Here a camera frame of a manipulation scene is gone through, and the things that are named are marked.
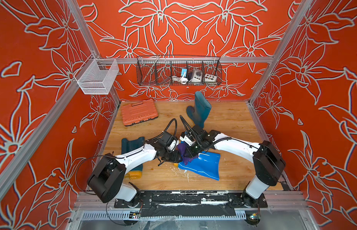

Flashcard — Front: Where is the purple cloth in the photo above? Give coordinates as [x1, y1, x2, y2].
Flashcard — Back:
[177, 142, 199, 165]

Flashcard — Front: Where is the blue rubber boot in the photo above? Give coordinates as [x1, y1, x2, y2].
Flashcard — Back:
[178, 152, 221, 181]

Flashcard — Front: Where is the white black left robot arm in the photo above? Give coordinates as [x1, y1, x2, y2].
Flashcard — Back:
[87, 132, 182, 206]

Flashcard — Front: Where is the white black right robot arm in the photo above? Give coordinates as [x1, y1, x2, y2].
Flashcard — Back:
[178, 125, 286, 200]

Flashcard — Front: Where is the dark teal rubber boot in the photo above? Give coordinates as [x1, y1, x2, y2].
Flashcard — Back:
[121, 137, 145, 180]

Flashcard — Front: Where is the orange plastic tool case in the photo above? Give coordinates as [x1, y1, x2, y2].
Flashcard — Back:
[121, 99, 158, 126]

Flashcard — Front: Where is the white dotted box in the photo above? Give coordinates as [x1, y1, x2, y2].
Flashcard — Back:
[204, 74, 217, 85]

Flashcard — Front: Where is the white grey round device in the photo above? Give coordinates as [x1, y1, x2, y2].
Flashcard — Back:
[189, 69, 202, 83]

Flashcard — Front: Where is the blue white small box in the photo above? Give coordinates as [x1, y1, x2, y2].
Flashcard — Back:
[181, 68, 188, 78]

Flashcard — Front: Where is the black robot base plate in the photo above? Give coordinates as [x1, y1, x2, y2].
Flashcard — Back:
[114, 191, 268, 209]

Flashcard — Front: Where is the white coiled cable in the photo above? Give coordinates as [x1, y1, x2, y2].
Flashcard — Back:
[171, 75, 188, 85]

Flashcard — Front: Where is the black wire wall basket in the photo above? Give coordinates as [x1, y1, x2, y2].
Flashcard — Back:
[136, 55, 223, 86]

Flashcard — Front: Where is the white wire mesh basket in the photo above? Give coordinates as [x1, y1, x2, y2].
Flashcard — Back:
[75, 59, 120, 95]

